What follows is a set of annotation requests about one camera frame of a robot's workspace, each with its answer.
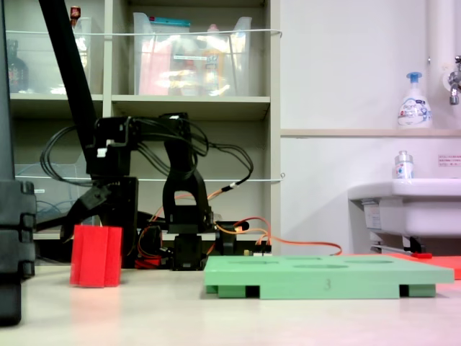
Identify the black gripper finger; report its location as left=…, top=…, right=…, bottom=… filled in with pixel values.
left=59, top=181, right=113, bottom=243
left=99, top=175, right=140, bottom=270

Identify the red cross columnar block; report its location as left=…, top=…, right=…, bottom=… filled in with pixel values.
left=69, top=224, right=123, bottom=289

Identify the green shape hole board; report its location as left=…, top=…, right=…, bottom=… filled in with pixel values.
left=203, top=254, right=455, bottom=300

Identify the black tripod brace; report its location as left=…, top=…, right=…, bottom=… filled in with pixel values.
left=34, top=212, right=73, bottom=232

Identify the notched black stack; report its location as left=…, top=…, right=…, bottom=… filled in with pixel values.
left=0, top=179, right=37, bottom=327

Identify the beige shelf unit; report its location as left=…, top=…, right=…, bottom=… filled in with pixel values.
left=3, top=0, right=282, bottom=266

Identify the large clear storage bin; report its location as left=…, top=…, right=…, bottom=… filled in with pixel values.
left=132, top=12, right=253, bottom=97

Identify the dark glass bottle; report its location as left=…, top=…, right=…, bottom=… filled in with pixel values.
left=6, top=39, right=30, bottom=94

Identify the small circuit board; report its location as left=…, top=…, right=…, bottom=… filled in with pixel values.
left=241, top=247, right=273, bottom=258

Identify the yellow pink-capped spray bottle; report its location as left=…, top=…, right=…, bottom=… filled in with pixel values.
left=202, top=23, right=228, bottom=95

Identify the small clear sanitizer bottle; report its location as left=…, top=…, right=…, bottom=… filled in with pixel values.
left=392, top=150, right=415, bottom=180

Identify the white sink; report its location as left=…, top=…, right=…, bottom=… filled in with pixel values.
left=347, top=177, right=461, bottom=239

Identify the white blue soap pump bottle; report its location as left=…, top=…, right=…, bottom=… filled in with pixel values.
left=397, top=71, right=433, bottom=130

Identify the metal faucet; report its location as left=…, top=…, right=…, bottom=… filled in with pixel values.
left=446, top=55, right=461, bottom=106

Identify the clear bin with blue cables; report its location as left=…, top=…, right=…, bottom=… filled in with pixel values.
left=14, top=151, right=100, bottom=234

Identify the black wire bundle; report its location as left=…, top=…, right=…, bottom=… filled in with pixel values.
left=39, top=114, right=255, bottom=198

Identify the red cable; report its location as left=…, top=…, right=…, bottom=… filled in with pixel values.
left=134, top=252, right=163, bottom=270

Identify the dark grey post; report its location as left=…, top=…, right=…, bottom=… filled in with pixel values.
left=0, top=0, right=16, bottom=181

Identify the orange cable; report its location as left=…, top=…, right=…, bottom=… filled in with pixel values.
left=149, top=190, right=343, bottom=257

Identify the metal sink bracket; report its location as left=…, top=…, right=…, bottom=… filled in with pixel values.
left=370, top=234, right=426, bottom=254

